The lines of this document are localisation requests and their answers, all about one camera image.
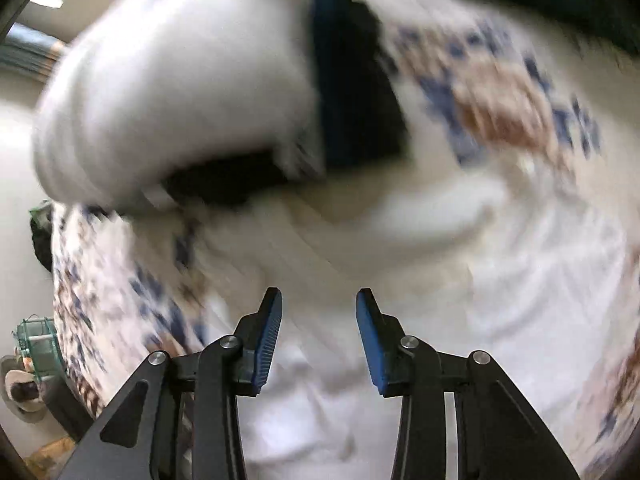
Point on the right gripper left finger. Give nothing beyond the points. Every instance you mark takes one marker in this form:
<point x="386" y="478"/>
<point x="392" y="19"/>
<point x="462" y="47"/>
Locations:
<point x="170" y="407"/>

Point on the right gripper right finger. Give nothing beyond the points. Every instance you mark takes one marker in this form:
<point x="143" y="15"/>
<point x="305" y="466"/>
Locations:
<point x="499" y="434"/>

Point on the white t-shirt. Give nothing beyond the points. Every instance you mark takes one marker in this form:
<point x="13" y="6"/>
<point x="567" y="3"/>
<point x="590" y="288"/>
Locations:
<point x="535" y="276"/>

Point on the dark clothes pile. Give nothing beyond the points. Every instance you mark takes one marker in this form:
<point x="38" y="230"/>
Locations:
<point x="40" y="223"/>

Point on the floral bed blanket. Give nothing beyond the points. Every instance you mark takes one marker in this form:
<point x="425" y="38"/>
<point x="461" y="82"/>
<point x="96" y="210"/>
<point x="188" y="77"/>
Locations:
<point x="484" y="93"/>

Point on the folded black garment stack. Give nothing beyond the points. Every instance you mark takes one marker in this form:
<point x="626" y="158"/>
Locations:
<point x="360" y="117"/>

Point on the folded white garment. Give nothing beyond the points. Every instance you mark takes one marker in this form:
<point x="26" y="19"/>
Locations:
<point x="156" y="85"/>

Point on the striped curtain left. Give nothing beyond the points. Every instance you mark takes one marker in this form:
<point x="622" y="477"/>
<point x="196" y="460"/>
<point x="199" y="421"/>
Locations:
<point x="30" y="52"/>

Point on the teal wire basket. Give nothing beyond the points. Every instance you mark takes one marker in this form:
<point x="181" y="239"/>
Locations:
<point x="37" y="347"/>

